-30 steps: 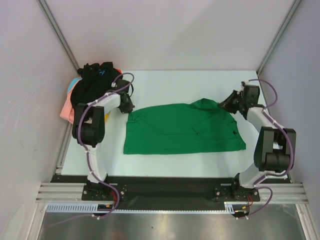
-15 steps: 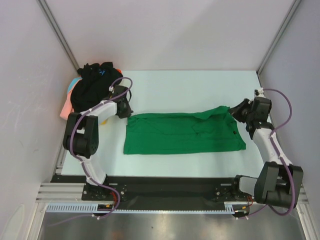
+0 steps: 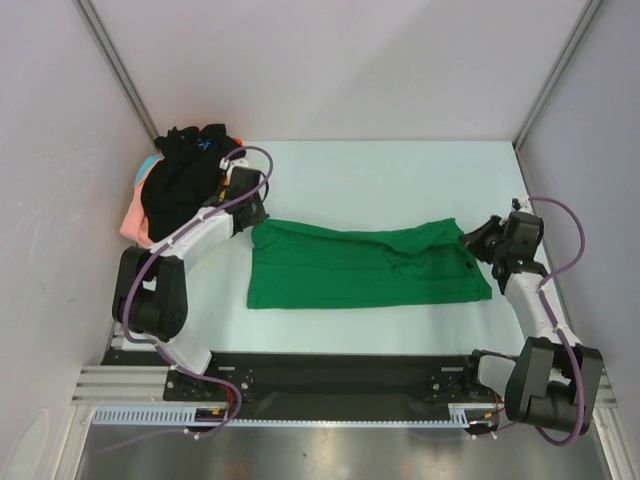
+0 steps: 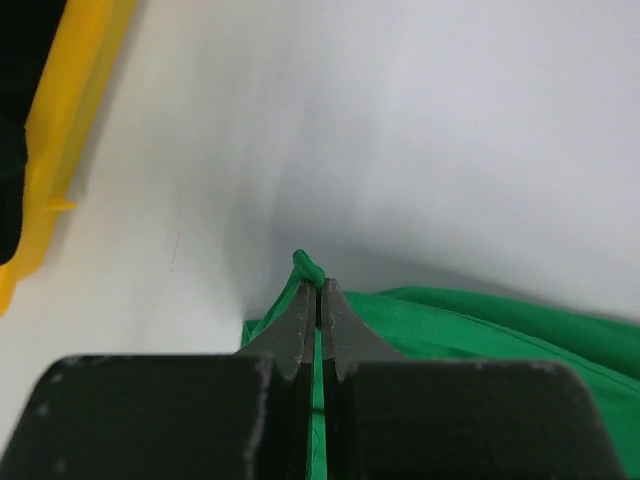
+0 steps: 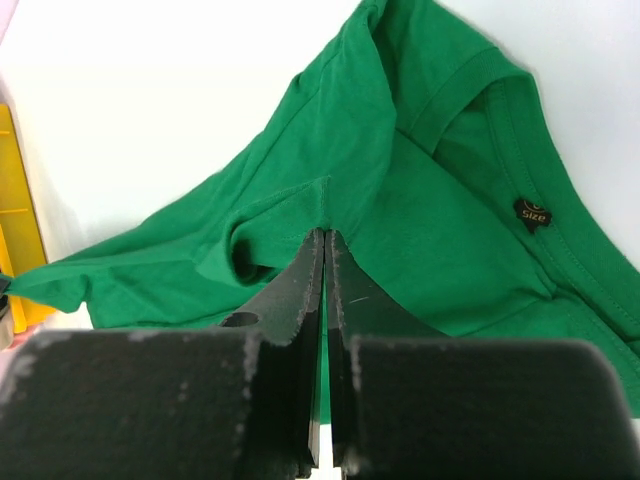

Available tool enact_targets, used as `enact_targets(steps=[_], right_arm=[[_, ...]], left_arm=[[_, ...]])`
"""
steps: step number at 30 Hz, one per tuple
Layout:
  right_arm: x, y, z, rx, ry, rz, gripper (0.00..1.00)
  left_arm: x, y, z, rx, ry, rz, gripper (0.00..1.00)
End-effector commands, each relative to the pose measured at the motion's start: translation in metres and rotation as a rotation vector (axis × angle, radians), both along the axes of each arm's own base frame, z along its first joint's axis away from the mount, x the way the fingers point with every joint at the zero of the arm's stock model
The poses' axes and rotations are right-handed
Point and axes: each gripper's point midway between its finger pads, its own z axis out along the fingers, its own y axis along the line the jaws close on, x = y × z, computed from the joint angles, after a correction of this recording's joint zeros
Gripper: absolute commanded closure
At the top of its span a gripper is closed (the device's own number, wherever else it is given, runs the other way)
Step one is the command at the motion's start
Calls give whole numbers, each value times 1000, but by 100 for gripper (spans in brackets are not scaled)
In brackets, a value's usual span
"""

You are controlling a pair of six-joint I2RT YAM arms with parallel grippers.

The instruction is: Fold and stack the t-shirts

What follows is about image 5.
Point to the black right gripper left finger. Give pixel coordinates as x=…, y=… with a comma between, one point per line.
x=240, y=400

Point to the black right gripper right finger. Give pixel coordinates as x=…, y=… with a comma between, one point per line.
x=408, y=402

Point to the green t-shirt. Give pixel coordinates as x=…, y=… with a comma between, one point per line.
x=417, y=139

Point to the yellow t-shirt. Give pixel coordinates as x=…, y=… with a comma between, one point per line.
x=22, y=247

